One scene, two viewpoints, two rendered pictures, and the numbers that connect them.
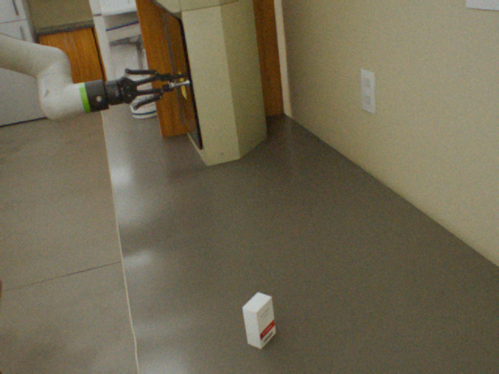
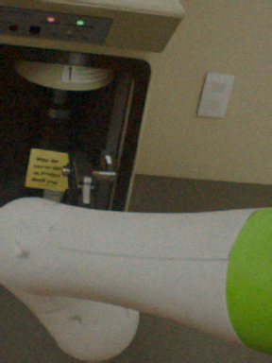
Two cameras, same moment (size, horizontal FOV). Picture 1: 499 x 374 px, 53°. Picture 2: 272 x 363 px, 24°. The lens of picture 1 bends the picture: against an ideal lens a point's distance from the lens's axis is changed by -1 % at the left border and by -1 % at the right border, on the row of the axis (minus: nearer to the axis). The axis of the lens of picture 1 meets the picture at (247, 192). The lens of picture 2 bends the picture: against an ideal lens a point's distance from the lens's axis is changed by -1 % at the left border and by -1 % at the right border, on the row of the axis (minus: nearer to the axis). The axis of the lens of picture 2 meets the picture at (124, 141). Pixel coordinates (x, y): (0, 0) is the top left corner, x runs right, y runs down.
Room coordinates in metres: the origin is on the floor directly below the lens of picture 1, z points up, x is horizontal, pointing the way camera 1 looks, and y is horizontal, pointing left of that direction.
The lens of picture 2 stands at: (1.48, 1.12, 1.75)
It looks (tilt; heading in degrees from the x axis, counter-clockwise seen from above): 27 degrees down; 272
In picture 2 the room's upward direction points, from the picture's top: 11 degrees clockwise
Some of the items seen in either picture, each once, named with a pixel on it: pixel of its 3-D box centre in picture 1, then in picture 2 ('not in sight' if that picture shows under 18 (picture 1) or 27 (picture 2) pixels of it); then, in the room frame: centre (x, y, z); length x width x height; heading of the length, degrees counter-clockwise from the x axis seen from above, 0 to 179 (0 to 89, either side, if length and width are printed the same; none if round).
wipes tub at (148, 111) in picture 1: (143, 97); not in sight; (2.19, 0.39, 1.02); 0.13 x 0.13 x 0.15
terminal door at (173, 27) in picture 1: (182, 79); (45, 160); (1.64, 0.16, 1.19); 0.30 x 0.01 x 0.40; 14
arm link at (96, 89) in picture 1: (97, 96); not in sight; (1.53, 0.41, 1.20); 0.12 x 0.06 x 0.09; 14
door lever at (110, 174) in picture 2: (176, 82); (89, 167); (1.57, 0.17, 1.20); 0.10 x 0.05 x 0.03; 14
